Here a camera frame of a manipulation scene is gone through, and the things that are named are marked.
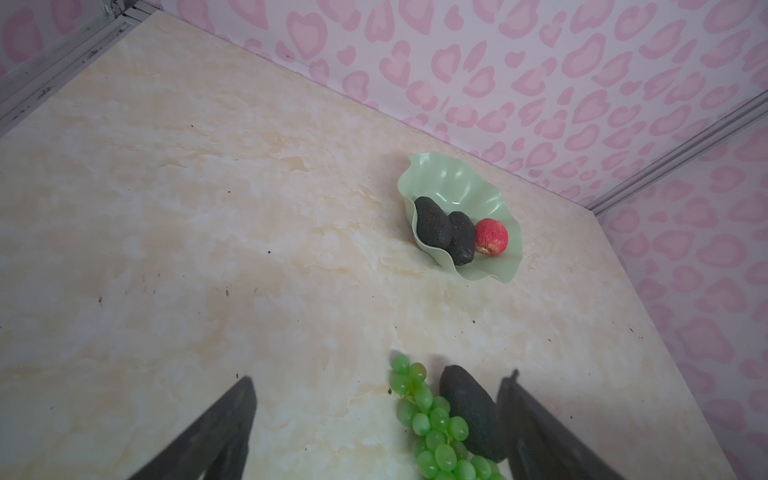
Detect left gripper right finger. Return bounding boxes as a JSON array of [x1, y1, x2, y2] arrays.
[[496, 369, 623, 480]]

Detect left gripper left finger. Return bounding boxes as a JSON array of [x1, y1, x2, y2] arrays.
[[132, 376, 257, 479]]

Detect dark avocado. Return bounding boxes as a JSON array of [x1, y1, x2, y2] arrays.
[[447, 211, 476, 266], [414, 196, 453, 250], [439, 365, 507, 463]]

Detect green fake grape bunch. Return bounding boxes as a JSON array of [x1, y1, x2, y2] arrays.
[[389, 354, 504, 479]]

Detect red fake apple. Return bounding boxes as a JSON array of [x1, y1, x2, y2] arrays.
[[475, 218, 509, 257]]

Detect light green wavy fruit bowl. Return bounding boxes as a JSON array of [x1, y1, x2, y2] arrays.
[[397, 152, 523, 284]]

